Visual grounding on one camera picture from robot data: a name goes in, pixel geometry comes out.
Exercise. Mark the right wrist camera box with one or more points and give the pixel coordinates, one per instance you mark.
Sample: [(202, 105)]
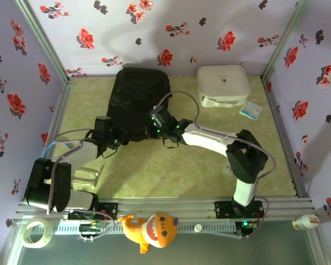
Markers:
[(157, 112)]

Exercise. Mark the aluminium corner post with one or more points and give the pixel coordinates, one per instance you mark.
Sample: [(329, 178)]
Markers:
[(42, 38), (284, 41)]

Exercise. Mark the small white round cap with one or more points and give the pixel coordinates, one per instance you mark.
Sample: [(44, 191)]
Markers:
[(198, 228)]

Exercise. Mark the clear tape roll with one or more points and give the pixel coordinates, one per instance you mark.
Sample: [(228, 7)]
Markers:
[(48, 230)]

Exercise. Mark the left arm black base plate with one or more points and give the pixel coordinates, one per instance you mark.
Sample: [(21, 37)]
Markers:
[(107, 209)]

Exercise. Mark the small clear plastic box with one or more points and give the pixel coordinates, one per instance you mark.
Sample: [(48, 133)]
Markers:
[(226, 169)]

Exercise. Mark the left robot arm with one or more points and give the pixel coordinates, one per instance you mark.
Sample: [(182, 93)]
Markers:
[(44, 182)]

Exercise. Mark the clear plastic stand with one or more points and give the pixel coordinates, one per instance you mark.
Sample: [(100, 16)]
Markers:
[(95, 176)]

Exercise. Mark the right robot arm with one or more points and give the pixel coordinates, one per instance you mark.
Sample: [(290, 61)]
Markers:
[(207, 138)]

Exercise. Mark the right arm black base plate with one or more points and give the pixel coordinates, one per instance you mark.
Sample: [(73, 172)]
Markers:
[(223, 209)]

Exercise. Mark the long aluminium base rail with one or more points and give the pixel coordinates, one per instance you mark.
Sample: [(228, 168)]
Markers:
[(168, 205)]

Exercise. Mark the white and blue packet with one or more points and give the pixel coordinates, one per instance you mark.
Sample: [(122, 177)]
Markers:
[(251, 110)]

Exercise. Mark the white bottle orange label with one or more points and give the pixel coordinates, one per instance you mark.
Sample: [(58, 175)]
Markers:
[(304, 221)]

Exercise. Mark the small controller board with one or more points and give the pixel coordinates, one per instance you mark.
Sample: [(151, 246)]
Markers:
[(246, 225), (92, 227)]

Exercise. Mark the black backpack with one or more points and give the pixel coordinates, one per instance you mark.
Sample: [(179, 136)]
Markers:
[(138, 99)]

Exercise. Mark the aluminium side rail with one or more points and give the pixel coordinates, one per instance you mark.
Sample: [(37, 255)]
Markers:
[(275, 116), (61, 105)]

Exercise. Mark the orange shark plush toy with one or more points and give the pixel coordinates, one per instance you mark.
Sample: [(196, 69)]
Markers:
[(154, 230)]

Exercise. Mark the white zip case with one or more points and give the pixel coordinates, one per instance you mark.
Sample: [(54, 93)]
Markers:
[(223, 82)]

